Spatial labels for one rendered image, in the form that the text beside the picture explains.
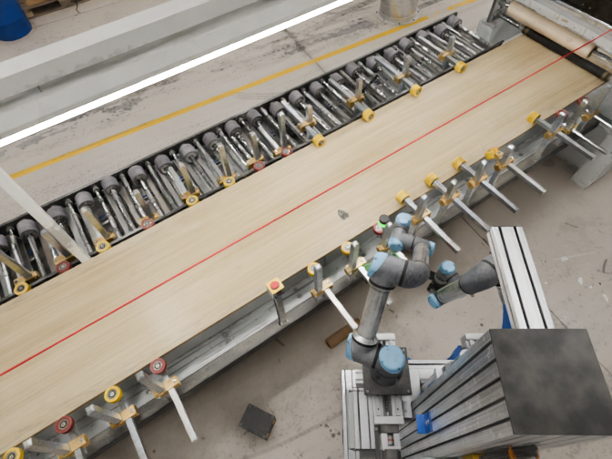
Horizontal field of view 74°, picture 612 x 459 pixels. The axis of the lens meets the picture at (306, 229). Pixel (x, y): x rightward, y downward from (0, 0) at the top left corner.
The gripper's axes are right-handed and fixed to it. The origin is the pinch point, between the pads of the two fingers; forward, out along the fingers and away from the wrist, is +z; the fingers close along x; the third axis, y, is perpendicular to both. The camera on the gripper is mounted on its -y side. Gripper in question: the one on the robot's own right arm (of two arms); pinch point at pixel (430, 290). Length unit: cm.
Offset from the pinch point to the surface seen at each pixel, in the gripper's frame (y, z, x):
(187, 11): -67, -163, -76
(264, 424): -5, 71, -121
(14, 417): -65, -7, -220
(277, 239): -78, -7, -57
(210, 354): -48, 21, -126
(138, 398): -49, 21, -172
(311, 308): -35, 13, -61
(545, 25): -115, -25, 226
